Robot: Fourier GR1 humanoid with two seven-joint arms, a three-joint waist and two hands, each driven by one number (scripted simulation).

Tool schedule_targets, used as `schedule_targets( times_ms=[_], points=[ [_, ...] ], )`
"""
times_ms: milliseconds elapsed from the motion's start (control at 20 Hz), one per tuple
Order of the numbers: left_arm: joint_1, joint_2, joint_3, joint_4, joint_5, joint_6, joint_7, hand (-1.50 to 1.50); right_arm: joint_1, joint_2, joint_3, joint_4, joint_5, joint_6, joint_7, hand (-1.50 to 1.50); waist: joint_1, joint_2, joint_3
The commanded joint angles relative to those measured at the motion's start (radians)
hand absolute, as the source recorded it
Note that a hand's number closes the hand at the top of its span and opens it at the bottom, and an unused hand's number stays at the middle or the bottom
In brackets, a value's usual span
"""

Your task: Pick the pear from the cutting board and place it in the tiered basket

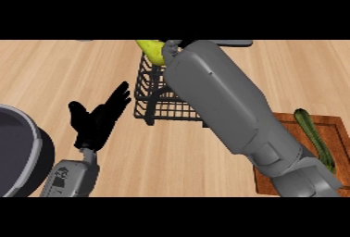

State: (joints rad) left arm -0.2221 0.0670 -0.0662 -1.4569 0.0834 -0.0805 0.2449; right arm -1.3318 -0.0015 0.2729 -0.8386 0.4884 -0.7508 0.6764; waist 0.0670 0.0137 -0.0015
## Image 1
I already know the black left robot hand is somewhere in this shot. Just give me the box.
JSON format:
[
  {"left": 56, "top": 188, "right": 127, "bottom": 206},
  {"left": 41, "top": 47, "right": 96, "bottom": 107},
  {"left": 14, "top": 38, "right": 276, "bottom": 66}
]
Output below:
[{"left": 66, "top": 81, "right": 134, "bottom": 153}]

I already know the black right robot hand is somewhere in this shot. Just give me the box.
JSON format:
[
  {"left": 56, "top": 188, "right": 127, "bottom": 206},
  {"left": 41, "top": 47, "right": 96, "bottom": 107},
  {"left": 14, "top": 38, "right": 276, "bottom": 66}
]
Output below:
[{"left": 177, "top": 39, "right": 199, "bottom": 50}]

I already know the brown wooden cutting board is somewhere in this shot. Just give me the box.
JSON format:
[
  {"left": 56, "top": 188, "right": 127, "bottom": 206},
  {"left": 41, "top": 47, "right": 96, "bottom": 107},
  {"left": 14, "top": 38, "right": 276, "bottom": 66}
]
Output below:
[{"left": 252, "top": 112, "right": 350, "bottom": 197}]

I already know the grey flat object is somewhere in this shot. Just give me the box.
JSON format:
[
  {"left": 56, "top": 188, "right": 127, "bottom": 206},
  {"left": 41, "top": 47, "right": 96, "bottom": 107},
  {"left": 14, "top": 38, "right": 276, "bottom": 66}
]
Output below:
[{"left": 211, "top": 39, "right": 254, "bottom": 48}]

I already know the grey cooking pot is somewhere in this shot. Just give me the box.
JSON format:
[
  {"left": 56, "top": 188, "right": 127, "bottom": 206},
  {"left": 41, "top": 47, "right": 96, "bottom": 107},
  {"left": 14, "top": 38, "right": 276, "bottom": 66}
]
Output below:
[{"left": 0, "top": 104, "right": 56, "bottom": 198}]

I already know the green cucumber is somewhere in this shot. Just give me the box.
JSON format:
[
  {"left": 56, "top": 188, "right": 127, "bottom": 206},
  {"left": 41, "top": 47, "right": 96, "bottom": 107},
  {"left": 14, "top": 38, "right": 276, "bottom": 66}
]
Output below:
[{"left": 292, "top": 107, "right": 338, "bottom": 174}]

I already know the black wire tiered basket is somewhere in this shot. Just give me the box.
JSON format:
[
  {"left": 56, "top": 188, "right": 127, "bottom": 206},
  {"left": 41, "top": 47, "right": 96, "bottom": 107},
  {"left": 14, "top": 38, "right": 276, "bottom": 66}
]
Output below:
[{"left": 133, "top": 51, "right": 211, "bottom": 128}]

